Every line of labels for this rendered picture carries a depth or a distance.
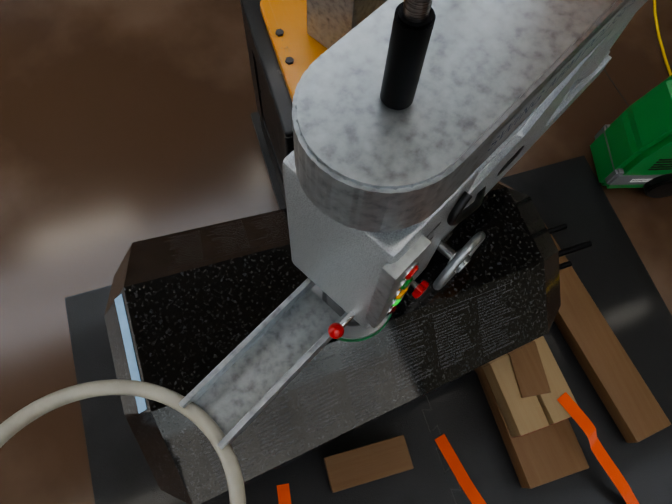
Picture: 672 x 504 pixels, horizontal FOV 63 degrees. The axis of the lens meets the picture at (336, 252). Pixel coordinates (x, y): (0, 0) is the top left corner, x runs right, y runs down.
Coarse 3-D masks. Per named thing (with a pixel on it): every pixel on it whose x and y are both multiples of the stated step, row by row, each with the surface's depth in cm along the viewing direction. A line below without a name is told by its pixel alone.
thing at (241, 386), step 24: (288, 312) 119; (312, 312) 119; (264, 336) 117; (288, 336) 117; (312, 336) 117; (240, 360) 115; (264, 360) 115; (288, 360) 115; (216, 384) 113; (240, 384) 113; (264, 384) 113; (216, 408) 111; (240, 408) 111; (264, 408) 111; (240, 432) 109
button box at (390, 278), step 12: (420, 240) 78; (408, 252) 78; (420, 252) 78; (396, 264) 77; (408, 264) 77; (384, 276) 78; (396, 276) 76; (384, 288) 82; (396, 288) 84; (372, 300) 90; (384, 300) 86; (372, 312) 95; (384, 312) 95; (372, 324) 101
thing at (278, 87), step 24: (240, 0) 194; (264, 24) 190; (264, 48) 186; (264, 72) 183; (264, 96) 212; (288, 96) 179; (264, 120) 241; (288, 120) 176; (264, 144) 256; (288, 144) 180
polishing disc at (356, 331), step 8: (312, 288) 141; (320, 296) 141; (328, 296) 141; (328, 304) 140; (336, 304) 140; (336, 312) 139; (344, 312) 139; (352, 320) 139; (384, 320) 139; (344, 328) 138; (352, 328) 138; (360, 328) 138; (368, 328) 138; (376, 328) 138; (344, 336) 137; (352, 336) 137; (360, 336) 137
